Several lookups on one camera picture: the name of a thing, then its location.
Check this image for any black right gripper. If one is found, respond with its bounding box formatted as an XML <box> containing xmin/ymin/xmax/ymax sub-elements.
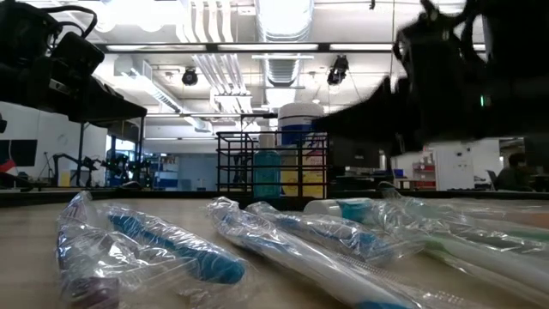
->
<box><xmin>312</xmin><ymin>2</ymin><xmax>488</xmax><ymax>152</ymax></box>

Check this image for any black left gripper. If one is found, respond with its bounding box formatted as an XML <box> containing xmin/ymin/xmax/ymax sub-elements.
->
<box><xmin>8</xmin><ymin>59</ymin><xmax>148</xmax><ymax>124</ymax></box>

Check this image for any teal mouthwash bottle white cap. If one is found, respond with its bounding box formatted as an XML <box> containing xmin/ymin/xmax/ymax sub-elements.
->
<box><xmin>252</xmin><ymin>133</ymin><xmax>283</xmax><ymax>198</ymax></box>
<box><xmin>303</xmin><ymin>197</ymin><xmax>378</xmax><ymax>224</ymax></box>

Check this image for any blue toothbrush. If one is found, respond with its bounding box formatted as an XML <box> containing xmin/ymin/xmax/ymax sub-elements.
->
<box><xmin>206</xmin><ymin>196</ymin><xmax>424</xmax><ymax>309</ymax></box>
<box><xmin>244</xmin><ymin>200</ymin><xmax>425</xmax><ymax>265</ymax></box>
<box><xmin>105</xmin><ymin>205</ymin><xmax>248</xmax><ymax>285</ymax></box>

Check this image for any purple toothbrush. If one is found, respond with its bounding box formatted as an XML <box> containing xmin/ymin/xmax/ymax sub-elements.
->
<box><xmin>54</xmin><ymin>191</ymin><xmax>190</xmax><ymax>309</ymax></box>

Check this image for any black ceiling spotlight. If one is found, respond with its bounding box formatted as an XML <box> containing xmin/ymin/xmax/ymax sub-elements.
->
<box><xmin>181</xmin><ymin>67</ymin><xmax>200</xmax><ymax>87</ymax></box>
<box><xmin>326</xmin><ymin>54</ymin><xmax>350</xmax><ymax>86</ymax></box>

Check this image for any red shelf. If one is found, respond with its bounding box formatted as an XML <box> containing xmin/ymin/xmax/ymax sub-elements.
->
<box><xmin>411</xmin><ymin>161</ymin><xmax>437</xmax><ymax>190</ymax></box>

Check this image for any white-lidded wipes canister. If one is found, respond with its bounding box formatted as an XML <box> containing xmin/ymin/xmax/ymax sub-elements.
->
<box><xmin>277</xmin><ymin>101</ymin><xmax>326</xmax><ymax>199</ymax></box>

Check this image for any black overhead crossbar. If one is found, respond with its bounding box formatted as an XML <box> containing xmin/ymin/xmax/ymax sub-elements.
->
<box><xmin>94</xmin><ymin>41</ymin><xmax>400</xmax><ymax>54</ymax></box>

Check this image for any blue storage shelf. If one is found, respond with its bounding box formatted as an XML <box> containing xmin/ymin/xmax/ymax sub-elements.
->
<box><xmin>145</xmin><ymin>154</ymin><xmax>172</xmax><ymax>190</ymax></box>

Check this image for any person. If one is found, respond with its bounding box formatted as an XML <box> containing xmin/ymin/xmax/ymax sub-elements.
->
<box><xmin>497</xmin><ymin>152</ymin><xmax>535</xmax><ymax>192</ymax></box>

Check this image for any black metal stand frame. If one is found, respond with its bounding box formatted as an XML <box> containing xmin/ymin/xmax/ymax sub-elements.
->
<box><xmin>76</xmin><ymin>122</ymin><xmax>146</xmax><ymax>189</ymax></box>

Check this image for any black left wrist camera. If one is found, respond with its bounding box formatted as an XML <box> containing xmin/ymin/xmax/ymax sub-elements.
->
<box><xmin>51</xmin><ymin>32</ymin><xmax>106</xmax><ymax>82</ymax></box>

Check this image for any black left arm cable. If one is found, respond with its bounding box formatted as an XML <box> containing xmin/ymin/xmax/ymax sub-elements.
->
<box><xmin>40</xmin><ymin>3</ymin><xmax>99</xmax><ymax>40</ymax></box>

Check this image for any silver ventilation duct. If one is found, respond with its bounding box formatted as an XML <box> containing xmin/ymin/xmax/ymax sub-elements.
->
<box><xmin>256</xmin><ymin>0</ymin><xmax>315</xmax><ymax>87</ymax></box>

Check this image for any black aluminium table frame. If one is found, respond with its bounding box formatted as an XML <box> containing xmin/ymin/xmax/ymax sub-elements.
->
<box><xmin>0</xmin><ymin>187</ymin><xmax>549</xmax><ymax>209</ymax></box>

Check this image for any black wire basket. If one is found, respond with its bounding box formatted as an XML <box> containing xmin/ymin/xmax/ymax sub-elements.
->
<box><xmin>215</xmin><ymin>130</ymin><xmax>331</xmax><ymax>211</ymax></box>

